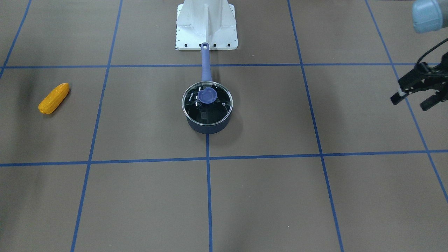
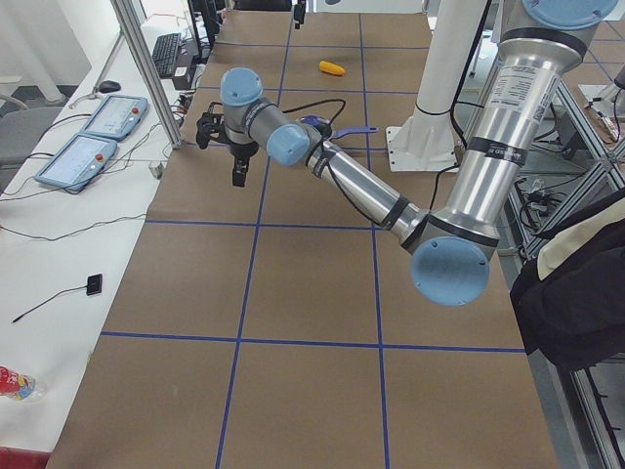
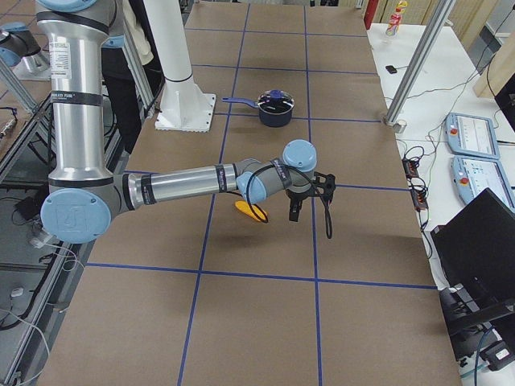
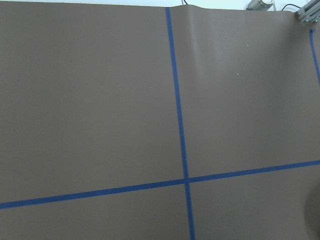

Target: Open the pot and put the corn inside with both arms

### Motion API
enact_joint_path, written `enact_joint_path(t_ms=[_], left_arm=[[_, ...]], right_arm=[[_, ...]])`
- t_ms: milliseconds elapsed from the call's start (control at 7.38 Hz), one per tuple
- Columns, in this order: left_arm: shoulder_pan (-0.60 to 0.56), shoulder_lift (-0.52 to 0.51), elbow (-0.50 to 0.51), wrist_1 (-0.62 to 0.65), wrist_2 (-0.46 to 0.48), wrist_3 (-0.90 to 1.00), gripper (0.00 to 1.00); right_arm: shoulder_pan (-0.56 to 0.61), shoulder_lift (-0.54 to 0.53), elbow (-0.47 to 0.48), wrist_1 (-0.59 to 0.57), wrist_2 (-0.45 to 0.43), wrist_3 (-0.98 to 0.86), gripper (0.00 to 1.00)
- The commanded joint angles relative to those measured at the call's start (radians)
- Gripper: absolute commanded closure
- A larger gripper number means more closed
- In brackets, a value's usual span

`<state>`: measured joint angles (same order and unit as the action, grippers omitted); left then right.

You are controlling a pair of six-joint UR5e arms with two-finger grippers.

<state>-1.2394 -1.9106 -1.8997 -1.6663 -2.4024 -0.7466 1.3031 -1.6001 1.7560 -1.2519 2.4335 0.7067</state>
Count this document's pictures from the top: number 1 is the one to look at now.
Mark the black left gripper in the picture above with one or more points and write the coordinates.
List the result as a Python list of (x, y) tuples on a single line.
[(418, 81)]

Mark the glass lid with blue knob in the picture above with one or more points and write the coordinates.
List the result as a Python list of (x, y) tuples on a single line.
[(207, 103)]

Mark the yellow plastic corn cob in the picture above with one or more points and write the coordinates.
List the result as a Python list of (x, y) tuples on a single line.
[(54, 99)]

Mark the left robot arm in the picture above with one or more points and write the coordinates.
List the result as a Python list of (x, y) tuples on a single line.
[(427, 16)]

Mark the brown paper table mat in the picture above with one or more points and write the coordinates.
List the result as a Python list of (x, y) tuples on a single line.
[(315, 157)]

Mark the blue saucepan with handle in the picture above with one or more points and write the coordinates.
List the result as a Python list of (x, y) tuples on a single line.
[(206, 75)]

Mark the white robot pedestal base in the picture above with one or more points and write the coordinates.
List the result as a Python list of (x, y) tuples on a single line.
[(210, 21)]

